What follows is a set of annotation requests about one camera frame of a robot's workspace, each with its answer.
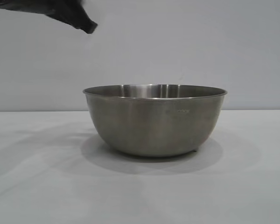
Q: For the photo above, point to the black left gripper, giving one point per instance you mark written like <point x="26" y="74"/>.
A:
<point x="14" y="4"/>

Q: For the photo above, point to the stainless steel mixing bowl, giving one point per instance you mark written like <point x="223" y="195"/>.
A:
<point x="154" y="123"/>

